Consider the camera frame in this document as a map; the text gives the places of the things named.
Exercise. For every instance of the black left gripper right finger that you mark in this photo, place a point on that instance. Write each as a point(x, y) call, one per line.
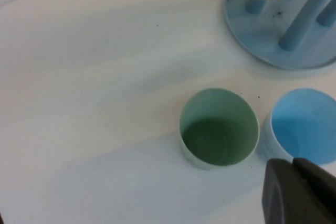
point(320, 182)

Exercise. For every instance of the blue marbled plastic cup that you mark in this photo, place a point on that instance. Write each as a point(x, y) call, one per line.
point(302, 129)

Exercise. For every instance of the blue cup stand white caps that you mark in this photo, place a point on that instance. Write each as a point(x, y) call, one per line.
point(262, 43)

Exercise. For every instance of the green marbled plastic cup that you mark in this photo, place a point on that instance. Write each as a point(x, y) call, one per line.
point(218, 140)

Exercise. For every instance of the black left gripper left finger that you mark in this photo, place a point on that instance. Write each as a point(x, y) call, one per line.
point(281, 200)

